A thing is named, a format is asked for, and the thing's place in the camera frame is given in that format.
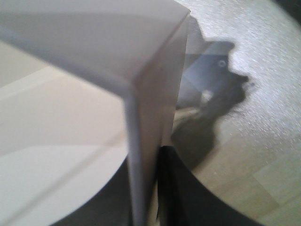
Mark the white plastic trash bin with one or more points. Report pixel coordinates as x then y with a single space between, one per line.
85 85

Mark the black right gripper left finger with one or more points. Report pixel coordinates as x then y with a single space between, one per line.
111 206

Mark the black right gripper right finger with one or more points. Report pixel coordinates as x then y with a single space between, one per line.
184 201

